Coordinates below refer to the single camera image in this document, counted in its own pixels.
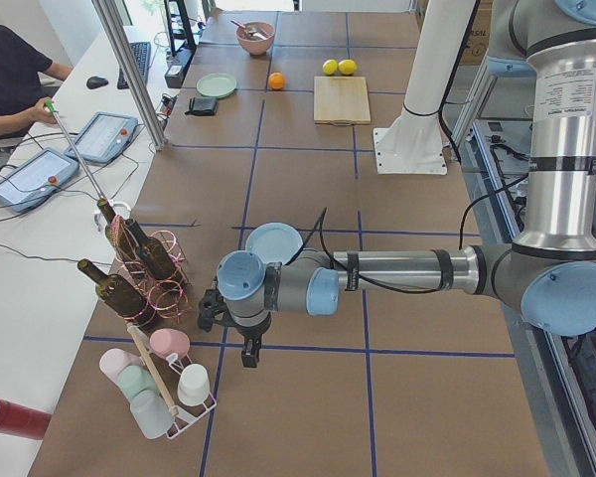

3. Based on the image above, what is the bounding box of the front brown wine bottle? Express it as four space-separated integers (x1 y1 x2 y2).
77 258 160 331

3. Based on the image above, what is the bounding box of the grey blue cup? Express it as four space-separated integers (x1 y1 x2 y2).
130 390 174 439

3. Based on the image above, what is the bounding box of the person in black shirt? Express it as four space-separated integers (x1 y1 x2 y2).
0 25 73 139

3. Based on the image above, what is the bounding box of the light green plate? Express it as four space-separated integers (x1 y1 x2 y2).
196 73 237 98

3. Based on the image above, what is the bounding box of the red cylinder tube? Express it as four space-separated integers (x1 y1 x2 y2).
0 399 52 440

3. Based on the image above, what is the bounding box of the metal rod green handle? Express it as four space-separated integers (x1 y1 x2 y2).
44 99 107 200

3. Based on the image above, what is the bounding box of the right yellow lemon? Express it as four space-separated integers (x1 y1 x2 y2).
338 59 358 76

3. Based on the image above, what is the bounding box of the light blue plate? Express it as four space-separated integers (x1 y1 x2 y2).
245 223 303 265

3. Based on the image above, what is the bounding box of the pink cup on rack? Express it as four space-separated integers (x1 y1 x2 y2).
149 328 191 359

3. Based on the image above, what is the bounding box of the left yellow lemon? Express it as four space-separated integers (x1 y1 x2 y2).
322 59 339 77

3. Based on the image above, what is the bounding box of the white wire cup rack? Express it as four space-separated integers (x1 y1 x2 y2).
127 325 217 439

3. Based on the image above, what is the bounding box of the pale pink cup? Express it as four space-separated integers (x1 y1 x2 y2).
99 348 144 385

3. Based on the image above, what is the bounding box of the pink bowl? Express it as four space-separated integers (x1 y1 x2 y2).
236 22 275 56

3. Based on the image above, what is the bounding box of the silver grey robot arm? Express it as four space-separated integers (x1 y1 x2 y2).
198 1 596 368

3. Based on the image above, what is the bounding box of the wooden rack handle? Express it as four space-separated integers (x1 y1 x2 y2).
127 325 179 416

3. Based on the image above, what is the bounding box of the near blue teach pendant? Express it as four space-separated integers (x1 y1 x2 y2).
0 148 78 213

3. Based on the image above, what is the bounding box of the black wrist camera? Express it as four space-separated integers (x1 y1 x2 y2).
197 288 227 332

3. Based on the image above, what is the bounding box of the cardboard box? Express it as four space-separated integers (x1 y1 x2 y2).
460 0 493 66

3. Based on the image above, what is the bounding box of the aluminium frame post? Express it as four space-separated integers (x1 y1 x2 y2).
91 0 166 151

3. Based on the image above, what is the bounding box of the far blue teach pendant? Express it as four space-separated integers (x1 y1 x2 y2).
74 111 138 164

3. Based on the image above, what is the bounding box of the black computer mouse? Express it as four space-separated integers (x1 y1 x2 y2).
85 76 108 89

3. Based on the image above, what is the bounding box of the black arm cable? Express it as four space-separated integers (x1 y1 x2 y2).
309 173 532 294

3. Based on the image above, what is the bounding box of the white cup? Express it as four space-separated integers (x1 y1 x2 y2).
177 364 211 406

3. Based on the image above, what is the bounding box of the mint green cup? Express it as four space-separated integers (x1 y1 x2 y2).
116 365 159 401

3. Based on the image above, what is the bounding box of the black folded cloth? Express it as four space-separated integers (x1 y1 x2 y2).
185 96 219 116

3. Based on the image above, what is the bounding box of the metal scoop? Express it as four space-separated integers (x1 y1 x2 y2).
231 19 274 41

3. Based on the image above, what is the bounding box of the copper wire bottle rack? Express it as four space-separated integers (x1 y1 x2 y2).
114 230 191 326

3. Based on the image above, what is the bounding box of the black keyboard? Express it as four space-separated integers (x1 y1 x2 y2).
116 41 152 91

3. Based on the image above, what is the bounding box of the middle brown wine bottle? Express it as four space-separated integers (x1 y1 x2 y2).
125 218 183 283

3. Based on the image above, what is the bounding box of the wooden cutting board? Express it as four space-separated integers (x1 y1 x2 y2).
314 77 372 124

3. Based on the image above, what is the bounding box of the yellow lemon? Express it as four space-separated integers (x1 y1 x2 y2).
338 59 358 76
322 59 339 77

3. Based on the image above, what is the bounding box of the orange fruit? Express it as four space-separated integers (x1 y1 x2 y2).
267 72 286 90

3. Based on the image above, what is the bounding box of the blue teach pendant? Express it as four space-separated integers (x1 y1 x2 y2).
74 111 138 164
0 148 78 213

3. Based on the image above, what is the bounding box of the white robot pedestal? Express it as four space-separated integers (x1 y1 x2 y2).
373 0 477 175

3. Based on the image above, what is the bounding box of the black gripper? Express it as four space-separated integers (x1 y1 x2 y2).
230 311 271 368

